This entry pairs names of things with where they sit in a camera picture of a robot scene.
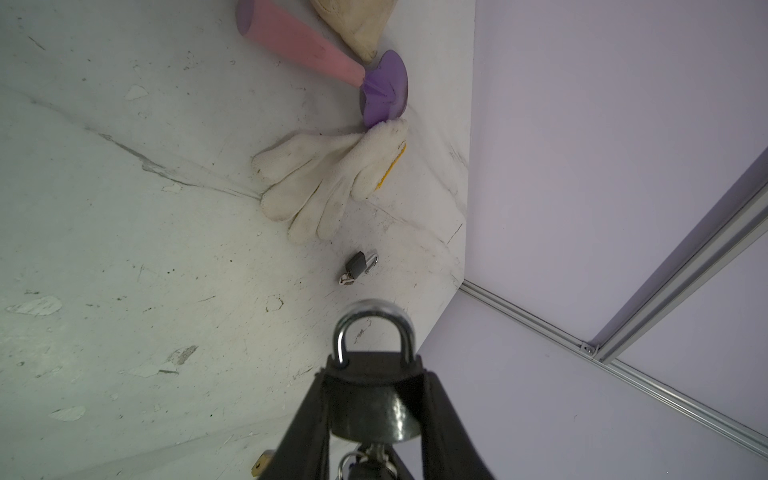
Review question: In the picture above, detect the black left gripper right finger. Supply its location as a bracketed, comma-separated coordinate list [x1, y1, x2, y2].
[420, 371, 494, 480]

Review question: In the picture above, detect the black padlock silver shackle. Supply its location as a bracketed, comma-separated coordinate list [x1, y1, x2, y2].
[339, 250, 379, 286]

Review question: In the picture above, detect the brass padlock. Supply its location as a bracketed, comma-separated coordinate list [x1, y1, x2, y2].
[251, 450, 275, 479]

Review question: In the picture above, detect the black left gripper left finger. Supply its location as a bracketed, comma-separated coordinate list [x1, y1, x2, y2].
[259, 369, 330, 480]

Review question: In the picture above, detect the white knit glove yellow cuff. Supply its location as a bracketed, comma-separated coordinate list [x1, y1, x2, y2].
[252, 118, 409, 245]

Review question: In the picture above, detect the purple trowel pink handle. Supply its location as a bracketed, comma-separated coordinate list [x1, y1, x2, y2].
[235, 1, 408, 128]

